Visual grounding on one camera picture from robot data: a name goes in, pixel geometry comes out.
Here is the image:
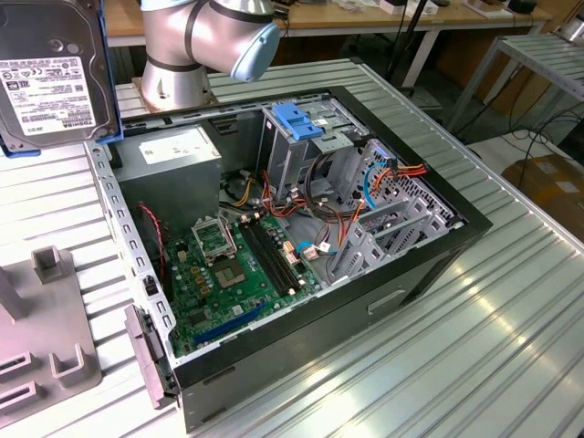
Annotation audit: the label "orange red power wire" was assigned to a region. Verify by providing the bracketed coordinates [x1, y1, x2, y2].
[335, 162, 430, 257]

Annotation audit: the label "hard disk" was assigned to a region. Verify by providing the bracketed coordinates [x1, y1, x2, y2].
[0, 0, 125, 160]

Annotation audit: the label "grey metal disk bay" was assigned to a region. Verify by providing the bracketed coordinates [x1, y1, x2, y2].
[326, 138, 463, 287]

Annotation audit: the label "black RAM slot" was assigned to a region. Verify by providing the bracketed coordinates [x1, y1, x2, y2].
[256, 216, 304, 288]
[245, 219, 293, 294]
[240, 220, 287, 296]
[251, 217, 298, 291]

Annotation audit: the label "grey metal drive cage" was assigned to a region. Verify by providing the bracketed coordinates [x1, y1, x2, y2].
[256, 97, 371, 202]

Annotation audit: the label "green motherboard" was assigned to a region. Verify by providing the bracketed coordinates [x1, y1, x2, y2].
[162, 213, 329, 360]

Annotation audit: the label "metal socket cover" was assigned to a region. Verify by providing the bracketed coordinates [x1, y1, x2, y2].
[189, 216, 239, 265]

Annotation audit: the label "blue plastic bay latch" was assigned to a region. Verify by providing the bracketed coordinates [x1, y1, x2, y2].
[272, 102, 324, 142]

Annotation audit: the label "black PC case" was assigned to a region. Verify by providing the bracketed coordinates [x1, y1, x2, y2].
[83, 84, 495, 434]

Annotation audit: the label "blue expansion slot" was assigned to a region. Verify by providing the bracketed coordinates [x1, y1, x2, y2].
[194, 301, 269, 347]

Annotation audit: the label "grey power supply unit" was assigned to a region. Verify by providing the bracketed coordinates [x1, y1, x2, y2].
[110, 122, 224, 238]

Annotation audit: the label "white box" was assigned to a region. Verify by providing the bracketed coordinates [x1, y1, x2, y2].
[381, 0, 431, 15]

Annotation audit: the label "large cardboard box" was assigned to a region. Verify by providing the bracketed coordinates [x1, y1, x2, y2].
[500, 153, 584, 221]

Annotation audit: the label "grey parts rack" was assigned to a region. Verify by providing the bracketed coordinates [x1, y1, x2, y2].
[0, 244, 104, 419]

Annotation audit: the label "metal slat side table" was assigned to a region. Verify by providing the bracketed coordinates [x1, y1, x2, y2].
[449, 32, 584, 134]

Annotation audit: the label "silver metal cylinder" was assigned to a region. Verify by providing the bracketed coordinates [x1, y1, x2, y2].
[553, 16, 584, 43]

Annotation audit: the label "red orange wire bundle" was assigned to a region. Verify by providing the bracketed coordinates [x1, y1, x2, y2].
[258, 170, 318, 225]

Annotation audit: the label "black wire bundle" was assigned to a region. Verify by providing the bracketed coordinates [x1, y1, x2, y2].
[305, 152, 350, 224]

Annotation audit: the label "yellow black power wires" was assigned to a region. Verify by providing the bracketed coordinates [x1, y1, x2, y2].
[235, 174, 259, 209]

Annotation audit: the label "blue data wire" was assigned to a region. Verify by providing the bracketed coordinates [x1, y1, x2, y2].
[294, 160, 396, 259]

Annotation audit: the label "red black fan wire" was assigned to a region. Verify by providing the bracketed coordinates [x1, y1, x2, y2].
[137, 203, 168, 284]

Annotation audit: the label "grey plastic case handle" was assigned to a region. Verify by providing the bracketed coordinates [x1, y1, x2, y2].
[123, 304, 178, 411]

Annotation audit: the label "wooden desk with white frame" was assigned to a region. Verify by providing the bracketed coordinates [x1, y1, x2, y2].
[105, 0, 554, 88]

